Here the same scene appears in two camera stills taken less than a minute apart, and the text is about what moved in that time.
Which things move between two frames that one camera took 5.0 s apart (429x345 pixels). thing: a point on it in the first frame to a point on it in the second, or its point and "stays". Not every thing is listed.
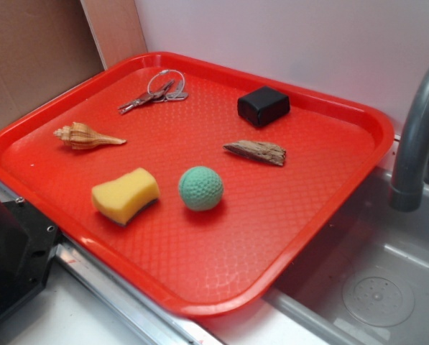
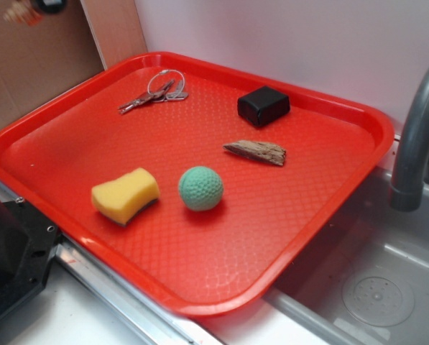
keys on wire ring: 166,85 stays
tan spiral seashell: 78,136 to 23,11
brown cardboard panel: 34,49 stays
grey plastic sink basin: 378,278 stays
